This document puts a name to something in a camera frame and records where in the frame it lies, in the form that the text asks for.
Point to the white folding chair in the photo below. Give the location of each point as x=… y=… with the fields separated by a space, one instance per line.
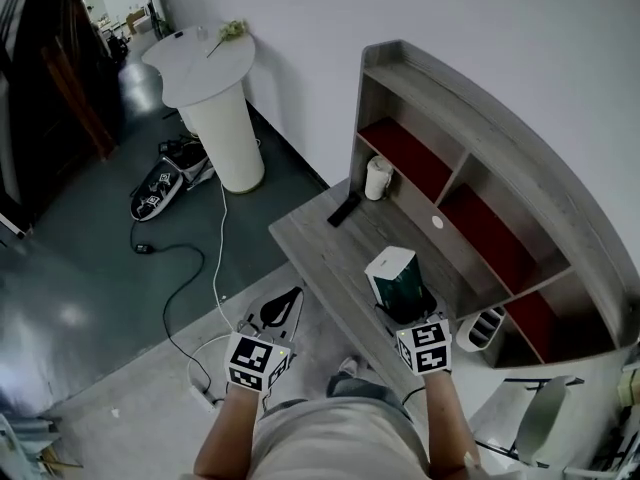
x=540 y=418

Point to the black rolling bag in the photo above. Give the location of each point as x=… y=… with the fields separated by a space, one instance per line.
x=119 y=45

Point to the white cylindrical canister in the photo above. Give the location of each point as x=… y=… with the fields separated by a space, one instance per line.
x=377 y=178

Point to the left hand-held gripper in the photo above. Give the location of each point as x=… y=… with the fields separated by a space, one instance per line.
x=255 y=360

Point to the white power strip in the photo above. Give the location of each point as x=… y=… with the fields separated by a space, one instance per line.
x=204 y=397

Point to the person's grey trousers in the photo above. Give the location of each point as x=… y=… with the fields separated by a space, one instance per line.
x=365 y=388

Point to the person's beige shirt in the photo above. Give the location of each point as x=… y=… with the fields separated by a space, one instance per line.
x=340 y=443

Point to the black power adapter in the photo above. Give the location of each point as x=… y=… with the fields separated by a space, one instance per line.
x=145 y=248

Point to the grey wooden desk with hutch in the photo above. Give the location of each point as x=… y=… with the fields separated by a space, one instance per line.
x=320 y=238

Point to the dried flower sprig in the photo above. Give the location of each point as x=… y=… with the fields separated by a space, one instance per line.
x=232 y=30

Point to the black remote control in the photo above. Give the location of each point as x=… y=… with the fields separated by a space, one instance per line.
x=344 y=209

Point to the person's right forearm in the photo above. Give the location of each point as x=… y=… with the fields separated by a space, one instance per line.
x=450 y=418

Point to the person's left forearm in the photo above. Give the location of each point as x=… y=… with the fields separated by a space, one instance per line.
x=227 y=438

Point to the white round pedestal table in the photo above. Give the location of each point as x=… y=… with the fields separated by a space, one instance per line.
x=215 y=93

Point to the white striped cup holder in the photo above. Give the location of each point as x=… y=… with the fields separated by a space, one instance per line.
x=477 y=330

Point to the green and white box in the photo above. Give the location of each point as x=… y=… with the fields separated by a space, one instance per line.
x=395 y=278

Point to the person's shoe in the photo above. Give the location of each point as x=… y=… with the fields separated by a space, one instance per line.
x=349 y=366

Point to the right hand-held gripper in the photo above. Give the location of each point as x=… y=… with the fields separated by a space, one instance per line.
x=425 y=348

